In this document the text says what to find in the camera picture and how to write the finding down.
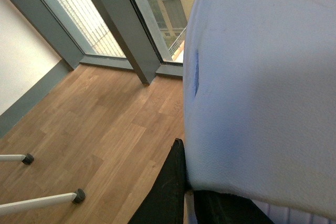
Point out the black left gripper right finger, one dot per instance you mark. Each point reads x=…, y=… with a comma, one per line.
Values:
x=213, y=207

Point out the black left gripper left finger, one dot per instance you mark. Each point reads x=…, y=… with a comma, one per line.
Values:
x=165, y=201

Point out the light blue slipper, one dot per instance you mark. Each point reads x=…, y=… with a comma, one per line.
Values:
x=259, y=104

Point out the white chair frame with casters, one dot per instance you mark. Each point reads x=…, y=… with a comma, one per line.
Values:
x=76, y=197

